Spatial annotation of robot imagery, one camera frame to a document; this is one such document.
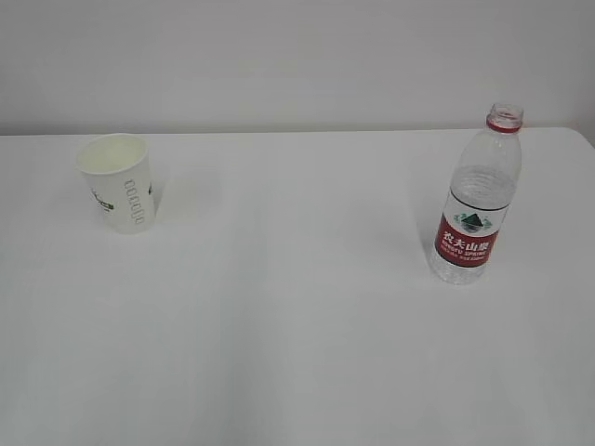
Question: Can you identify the white paper cup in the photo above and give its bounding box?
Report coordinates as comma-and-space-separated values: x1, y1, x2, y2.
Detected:
76, 134, 155, 234

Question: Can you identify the clear Nongfu Spring water bottle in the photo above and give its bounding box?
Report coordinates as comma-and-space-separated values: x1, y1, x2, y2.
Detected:
430, 103, 524, 285

